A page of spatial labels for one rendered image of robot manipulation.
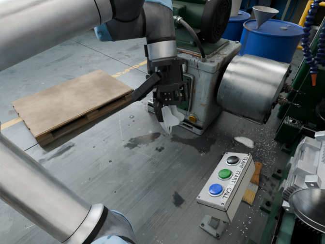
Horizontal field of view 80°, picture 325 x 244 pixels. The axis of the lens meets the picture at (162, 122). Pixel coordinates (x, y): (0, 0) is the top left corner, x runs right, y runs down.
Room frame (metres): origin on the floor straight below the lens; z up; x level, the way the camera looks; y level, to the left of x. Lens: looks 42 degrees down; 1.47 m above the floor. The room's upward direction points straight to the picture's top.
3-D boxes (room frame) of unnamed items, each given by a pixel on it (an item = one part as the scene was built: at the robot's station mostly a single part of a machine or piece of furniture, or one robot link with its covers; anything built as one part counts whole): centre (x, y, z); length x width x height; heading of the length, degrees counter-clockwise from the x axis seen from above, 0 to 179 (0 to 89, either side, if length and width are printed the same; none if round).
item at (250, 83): (0.71, -0.33, 1.04); 0.37 x 0.25 x 0.25; 53
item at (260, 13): (2.11, -1.00, 0.93); 0.25 x 0.24 x 0.25; 138
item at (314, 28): (4.28, -3.17, 0.14); 0.30 x 0.30 x 0.27
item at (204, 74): (0.86, -0.14, 0.99); 0.35 x 0.31 x 0.37; 53
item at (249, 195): (0.40, -0.35, 0.80); 0.21 x 0.05 x 0.01; 145
